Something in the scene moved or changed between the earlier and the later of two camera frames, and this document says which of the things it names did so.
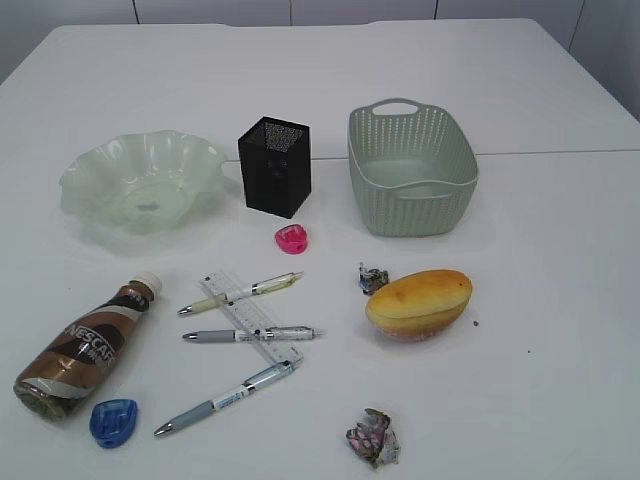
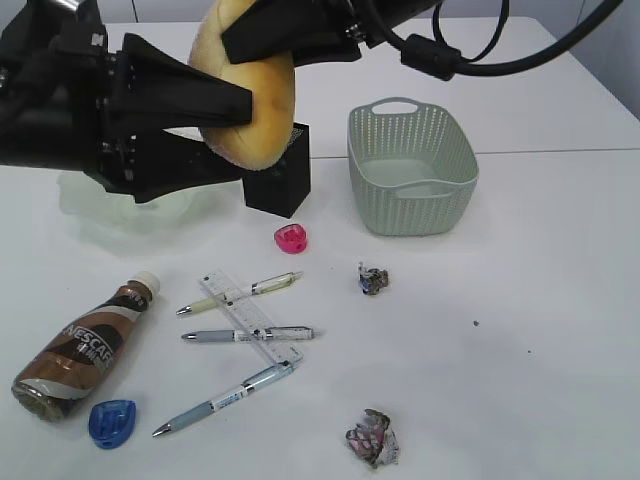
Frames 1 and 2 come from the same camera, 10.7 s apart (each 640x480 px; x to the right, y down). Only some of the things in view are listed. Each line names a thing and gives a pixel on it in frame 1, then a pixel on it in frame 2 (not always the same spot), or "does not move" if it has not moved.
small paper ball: [372, 279] does not move
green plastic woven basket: [413, 170] does not move
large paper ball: [373, 440] does not move
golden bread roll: [419, 305] → [250, 145]
